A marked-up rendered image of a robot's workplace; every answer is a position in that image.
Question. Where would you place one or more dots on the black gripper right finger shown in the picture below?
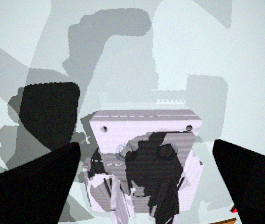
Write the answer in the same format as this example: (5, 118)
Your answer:
(243, 172)

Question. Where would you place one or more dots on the red flat bar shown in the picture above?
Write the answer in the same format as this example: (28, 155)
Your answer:
(233, 209)

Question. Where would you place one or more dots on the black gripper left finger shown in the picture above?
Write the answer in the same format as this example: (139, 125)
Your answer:
(35, 193)

